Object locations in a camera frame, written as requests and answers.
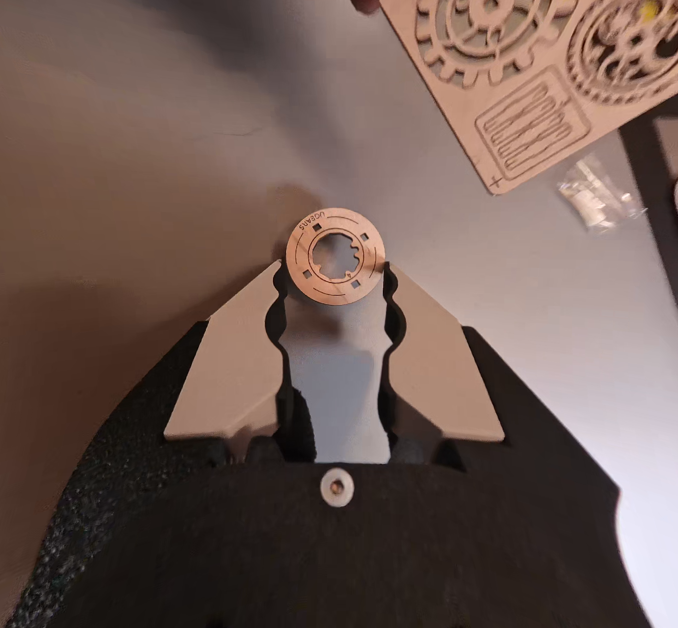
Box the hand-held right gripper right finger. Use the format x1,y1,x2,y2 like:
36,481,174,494
379,261,506,444

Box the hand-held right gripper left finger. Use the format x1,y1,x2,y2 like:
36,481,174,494
162,259,292,441

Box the wooden ring disc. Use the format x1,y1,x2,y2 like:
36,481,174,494
285,208,386,307

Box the wooden gear parts sheet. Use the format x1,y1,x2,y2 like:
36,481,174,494
378,0,678,196

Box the small clear plastic bag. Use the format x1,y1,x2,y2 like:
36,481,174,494
555,154,648,232

